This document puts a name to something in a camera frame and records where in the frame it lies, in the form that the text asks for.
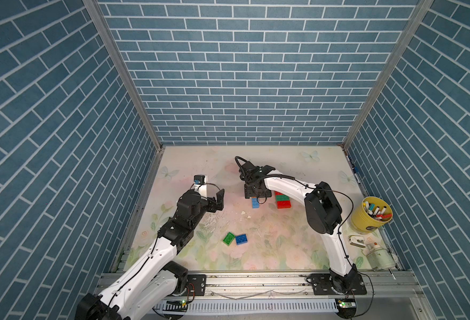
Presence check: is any light blue lego brick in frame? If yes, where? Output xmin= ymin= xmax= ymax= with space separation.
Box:
xmin=252 ymin=197 xmax=260 ymax=209

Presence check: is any yellow pen cup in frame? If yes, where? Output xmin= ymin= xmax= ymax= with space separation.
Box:
xmin=349 ymin=196 xmax=393 ymax=234

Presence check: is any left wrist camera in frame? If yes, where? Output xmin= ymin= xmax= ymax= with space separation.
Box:
xmin=192 ymin=175 xmax=208 ymax=197

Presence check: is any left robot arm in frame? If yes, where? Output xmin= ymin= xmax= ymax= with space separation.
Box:
xmin=74 ymin=185 xmax=225 ymax=319

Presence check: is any red lego brick front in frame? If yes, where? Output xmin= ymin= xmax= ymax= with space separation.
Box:
xmin=276 ymin=200 xmax=292 ymax=209

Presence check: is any dark blue lego brick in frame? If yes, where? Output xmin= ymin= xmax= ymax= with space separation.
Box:
xmin=235 ymin=234 xmax=248 ymax=245

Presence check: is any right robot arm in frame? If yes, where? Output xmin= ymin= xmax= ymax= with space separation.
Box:
xmin=234 ymin=156 xmax=359 ymax=294

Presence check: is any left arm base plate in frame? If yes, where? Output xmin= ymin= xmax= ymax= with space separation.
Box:
xmin=173 ymin=274 xmax=207 ymax=297

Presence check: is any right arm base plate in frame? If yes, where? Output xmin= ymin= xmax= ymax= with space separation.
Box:
xmin=305 ymin=273 xmax=368 ymax=295

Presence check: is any green long lego brick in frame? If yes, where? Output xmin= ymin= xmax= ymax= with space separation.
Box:
xmin=276 ymin=195 xmax=290 ymax=202

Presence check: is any aluminium front rail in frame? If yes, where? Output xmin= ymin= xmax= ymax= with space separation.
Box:
xmin=94 ymin=270 xmax=420 ymax=301

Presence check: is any white small clip device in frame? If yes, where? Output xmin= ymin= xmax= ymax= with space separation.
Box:
xmin=348 ymin=235 xmax=367 ymax=249

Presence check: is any green square lego brick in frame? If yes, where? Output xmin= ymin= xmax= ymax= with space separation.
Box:
xmin=222 ymin=232 xmax=236 ymax=246

